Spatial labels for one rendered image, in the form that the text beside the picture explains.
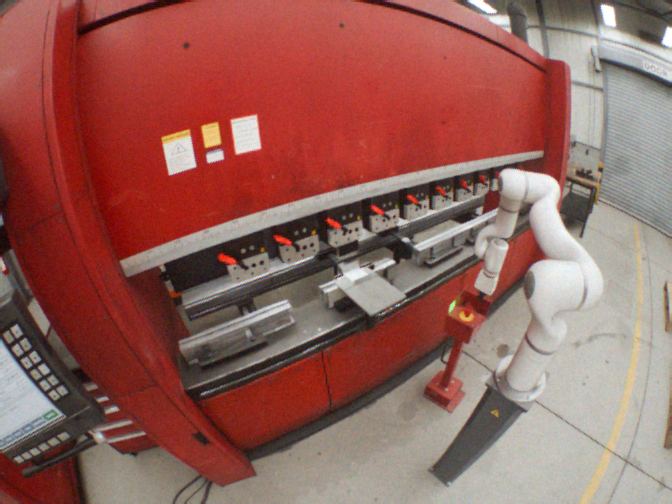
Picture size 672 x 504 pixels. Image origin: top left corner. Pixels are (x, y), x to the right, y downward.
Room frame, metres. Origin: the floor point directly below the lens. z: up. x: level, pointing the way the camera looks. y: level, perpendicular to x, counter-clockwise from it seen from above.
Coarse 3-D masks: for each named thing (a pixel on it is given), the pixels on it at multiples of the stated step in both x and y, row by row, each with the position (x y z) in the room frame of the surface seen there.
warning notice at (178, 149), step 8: (168, 136) 0.75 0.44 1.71; (176, 136) 0.76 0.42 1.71; (184, 136) 0.77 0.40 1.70; (168, 144) 0.75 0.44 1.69; (176, 144) 0.76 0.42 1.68; (184, 144) 0.77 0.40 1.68; (168, 152) 0.74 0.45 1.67; (176, 152) 0.76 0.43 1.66; (184, 152) 0.77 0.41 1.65; (192, 152) 0.78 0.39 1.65; (168, 160) 0.74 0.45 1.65; (176, 160) 0.75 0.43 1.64; (184, 160) 0.76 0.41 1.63; (192, 160) 0.78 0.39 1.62; (168, 168) 0.74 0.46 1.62; (176, 168) 0.75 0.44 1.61; (184, 168) 0.76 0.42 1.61
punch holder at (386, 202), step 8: (392, 192) 1.13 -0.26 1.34; (368, 200) 1.09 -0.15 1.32; (376, 200) 1.09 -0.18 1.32; (384, 200) 1.11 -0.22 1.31; (392, 200) 1.13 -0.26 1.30; (368, 208) 1.09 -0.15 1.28; (384, 208) 1.11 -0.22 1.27; (392, 208) 1.13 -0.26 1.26; (368, 216) 1.10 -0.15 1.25; (376, 216) 1.08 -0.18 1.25; (392, 216) 1.13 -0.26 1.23; (368, 224) 1.10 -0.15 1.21; (376, 224) 1.08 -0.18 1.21; (384, 224) 1.10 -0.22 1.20; (392, 224) 1.13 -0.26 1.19; (376, 232) 1.08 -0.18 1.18
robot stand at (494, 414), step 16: (512, 352) 0.48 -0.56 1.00; (480, 400) 0.41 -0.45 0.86; (496, 400) 0.35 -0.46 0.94; (480, 416) 0.36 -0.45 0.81; (496, 416) 0.32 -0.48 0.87; (512, 416) 0.28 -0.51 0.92; (464, 432) 0.38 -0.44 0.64; (480, 432) 0.33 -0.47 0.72; (496, 432) 0.28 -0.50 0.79; (448, 448) 0.40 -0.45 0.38; (464, 448) 0.34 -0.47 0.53; (480, 448) 0.29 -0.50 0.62; (448, 464) 0.34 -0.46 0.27; (464, 464) 0.29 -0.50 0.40; (448, 480) 0.28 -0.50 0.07
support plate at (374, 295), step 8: (368, 272) 1.05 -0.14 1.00; (336, 280) 1.01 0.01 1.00; (344, 280) 1.01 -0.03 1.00; (368, 280) 0.99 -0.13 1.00; (376, 280) 0.98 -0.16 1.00; (384, 280) 0.98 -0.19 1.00; (344, 288) 0.95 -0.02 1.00; (352, 288) 0.95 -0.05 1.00; (360, 288) 0.94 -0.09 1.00; (368, 288) 0.94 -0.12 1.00; (376, 288) 0.93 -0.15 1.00; (384, 288) 0.92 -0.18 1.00; (392, 288) 0.92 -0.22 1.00; (352, 296) 0.89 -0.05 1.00; (360, 296) 0.89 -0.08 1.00; (368, 296) 0.88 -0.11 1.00; (376, 296) 0.88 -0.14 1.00; (384, 296) 0.87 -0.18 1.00; (392, 296) 0.87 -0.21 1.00; (400, 296) 0.86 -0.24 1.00; (360, 304) 0.84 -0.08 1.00; (368, 304) 0.84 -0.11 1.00; (376, 304) 0.83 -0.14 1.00; (384, 304) 0.83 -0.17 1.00; (392, 304) 0.83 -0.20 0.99; (368, 312) 0.79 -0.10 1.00; (376, 312) 0.79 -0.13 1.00
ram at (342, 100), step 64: (256, 0) 0.89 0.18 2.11; (320, 0) 1.00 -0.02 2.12; (128, 64) 0.70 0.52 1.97; (192, 64) 0.80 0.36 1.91; (256, 64) 0.89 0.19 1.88; (320, 64) 0.99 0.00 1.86; (384, 64) 1.12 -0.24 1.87; (448, 64) 1.32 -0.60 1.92; (512, 64) 1.69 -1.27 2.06; (128, 128) 0.69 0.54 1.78; (192, 128) 0.78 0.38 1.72; (320, 128) 0.98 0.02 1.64; (384, 128) 1.12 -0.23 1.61; (448, 128) 1.31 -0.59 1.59; (512, 128) 1.68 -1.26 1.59; (128, 192) 0.67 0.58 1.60; (192, 192) 0.77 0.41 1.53; (256, 192) 0.86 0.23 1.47; (320, 192) 0.97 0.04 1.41; (384, 192) 1.11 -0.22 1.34; (128, 256) 0.64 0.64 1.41
